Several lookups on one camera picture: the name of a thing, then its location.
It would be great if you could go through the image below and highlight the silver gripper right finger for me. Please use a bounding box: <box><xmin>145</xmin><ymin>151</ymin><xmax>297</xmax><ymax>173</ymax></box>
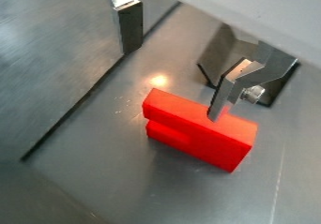
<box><xmin>208</xmin><ymin>41</ymin><xmax>297</xmax><ymax>122</ymax></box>

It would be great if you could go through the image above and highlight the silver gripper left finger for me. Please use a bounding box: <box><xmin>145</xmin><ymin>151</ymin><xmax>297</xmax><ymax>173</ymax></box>
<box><xmin>110</xmin><ymin>0</ymin><xmax>144</xmax><ymax>54</ymax></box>

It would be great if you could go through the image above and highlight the red double-square block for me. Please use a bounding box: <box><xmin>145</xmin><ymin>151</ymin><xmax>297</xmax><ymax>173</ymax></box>
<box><xmin>142</xmin><ymin>88</ymin><xmax>259</xmax><ymax>172</ymax></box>

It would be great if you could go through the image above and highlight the black curved holder stand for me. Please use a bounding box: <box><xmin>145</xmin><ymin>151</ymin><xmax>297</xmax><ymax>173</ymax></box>
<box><xmin>197</xmin><ymin>23</ymin><xmax>301</xmax><ymax>107</ymax></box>

